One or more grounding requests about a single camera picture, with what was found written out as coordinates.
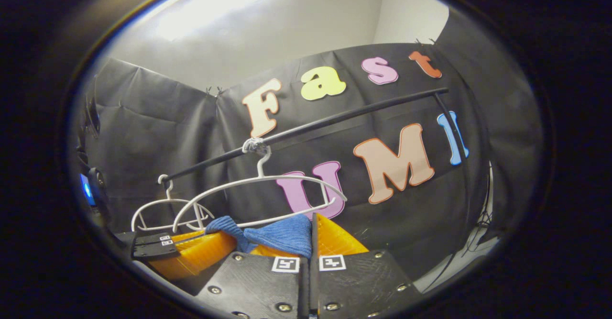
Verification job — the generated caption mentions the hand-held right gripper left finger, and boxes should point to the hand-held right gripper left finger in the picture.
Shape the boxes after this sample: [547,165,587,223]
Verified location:
[196,242,310,319]

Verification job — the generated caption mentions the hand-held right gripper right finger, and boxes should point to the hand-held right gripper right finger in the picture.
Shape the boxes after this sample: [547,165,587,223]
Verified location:
[311,212,422,319]

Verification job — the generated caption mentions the blue corduroy shirt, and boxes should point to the blue corduroy shirt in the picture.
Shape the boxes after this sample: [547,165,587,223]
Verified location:
[205,214,314,258]

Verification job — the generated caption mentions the white plastic clothes hanger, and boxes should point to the white plastic clothes hanger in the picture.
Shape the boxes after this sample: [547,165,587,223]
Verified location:
[172,137,348,233]
[131,175,216,233]

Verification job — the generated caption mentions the black clothes rack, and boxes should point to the black clothes rack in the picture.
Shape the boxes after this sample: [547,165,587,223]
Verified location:
[160,88,479,243]

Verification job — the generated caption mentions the dark device with blue light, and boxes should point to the dark device with blue light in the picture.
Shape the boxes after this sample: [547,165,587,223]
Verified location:
[78,166,111,226]

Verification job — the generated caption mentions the black backdrop cloth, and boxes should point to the black backdrop cloth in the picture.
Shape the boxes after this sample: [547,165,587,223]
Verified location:
[79,8,543,281]

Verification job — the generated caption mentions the tangled black cables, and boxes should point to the tangled black cables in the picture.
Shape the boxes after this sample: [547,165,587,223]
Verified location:
[464,204,494,253]

